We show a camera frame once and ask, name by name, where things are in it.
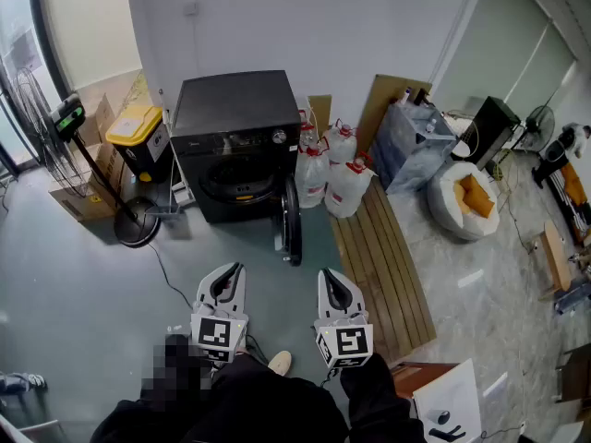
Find printed cardboard box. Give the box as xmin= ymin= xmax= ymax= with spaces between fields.
xmin=48 ymin=143 xmax=127 ymax=223

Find striped bench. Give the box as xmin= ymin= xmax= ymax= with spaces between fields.
xmin=548 ymin=168 xmax=591 ymax=245

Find orange cushion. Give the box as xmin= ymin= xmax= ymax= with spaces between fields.
xmin=560 ymin=162 xmax=588 ymax=206
xmin=453 ymin=173 xmax=496 ymax=219

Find black plastic oval lid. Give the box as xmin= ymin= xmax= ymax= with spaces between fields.
xmin=275 ymin=175 xmax=304 ymax=268

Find brown wooden furniture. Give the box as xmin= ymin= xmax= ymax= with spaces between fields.
xmin=390 ymin=362 xmax=459 ymax=400

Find brown wooden board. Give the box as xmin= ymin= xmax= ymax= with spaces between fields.
xmin=356 ymin=74 xmax=433 ymax=156

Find person's black shorts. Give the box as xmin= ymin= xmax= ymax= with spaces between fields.
xmin=184 ymin=353 xmax=350 ymax=443

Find white dustpan and broom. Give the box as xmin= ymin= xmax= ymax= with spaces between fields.
xmin=147 ymin=173 xmax=182 ymax=217

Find small wooden bench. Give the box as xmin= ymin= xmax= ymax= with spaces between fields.
xmin=529 ymin=221 xmax=574 ymax=302

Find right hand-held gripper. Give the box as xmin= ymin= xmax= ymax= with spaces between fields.
xmin=313 ymin=268 xmax=374 ymax=369

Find large black pedestal fan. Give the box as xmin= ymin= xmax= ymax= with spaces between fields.
xmin=8 ymin=66 xmax=163 ymax=249

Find plastic-wrapped grey cabinet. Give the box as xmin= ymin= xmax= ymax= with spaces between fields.
xmin=368 ymin=101 xmax=461 ymax=196

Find frosted glass partition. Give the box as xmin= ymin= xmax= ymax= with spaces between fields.
xmin=432 ymin=0 xmax=579 ymax=120

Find narrow cardboard sheet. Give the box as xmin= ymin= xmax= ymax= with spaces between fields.
xmin=307 ymin=93 xmax=333 ymax=134

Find white stick vacuum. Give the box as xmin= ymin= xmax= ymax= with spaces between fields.
xmin=159 ymin=89 xmax=196 ymax=205

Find black washing machine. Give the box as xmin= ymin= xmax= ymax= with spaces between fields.
xmin=169 ymin=69 xmax=304 ymax=224

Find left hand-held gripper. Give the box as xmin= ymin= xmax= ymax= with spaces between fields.
xmin=189 ymin=261 xmax=250 ymax=365

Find small black standing fan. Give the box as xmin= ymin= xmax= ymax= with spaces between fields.
xmin=509 ymin=104 xmax=556 ymax=152

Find plain cardboard box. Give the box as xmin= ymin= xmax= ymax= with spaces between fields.
xmin=76 ymin=92 xmax=116 ymax=147

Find wooden slatted platform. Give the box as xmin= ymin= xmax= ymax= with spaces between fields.
xmin=329 ymin=177 xmax=438 ymax=365

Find white printed box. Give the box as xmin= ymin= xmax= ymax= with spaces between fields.
xmin=411 ymin=357 xmax=484 ymax=443

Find person's right forearm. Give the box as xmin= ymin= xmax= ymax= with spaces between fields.
xmin=340 ymin=352 xmax=427 ymax=443

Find person's left forearm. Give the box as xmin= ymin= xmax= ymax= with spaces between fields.
xmin=90 ymin=339 xmax=223 ymax=443

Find black cabinet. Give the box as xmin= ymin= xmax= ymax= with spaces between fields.
xmin=461 ymin=95 xmax=523 ymax=171

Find cream sneaker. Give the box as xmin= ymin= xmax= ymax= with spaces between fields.
xmin=267 ymin=350 xmax=294 ymax=378

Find black fan power cable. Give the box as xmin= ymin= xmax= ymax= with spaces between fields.
xmin=146 ymin=241 xmax=199 ymax=312

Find white beanbag chair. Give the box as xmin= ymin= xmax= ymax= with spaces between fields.
xmin=426 ymin=161 xmax=501 ymax=242

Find black bin with yellow lid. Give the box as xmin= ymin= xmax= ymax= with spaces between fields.
xmin=104 ymin=103 xmax=175 ymax=184

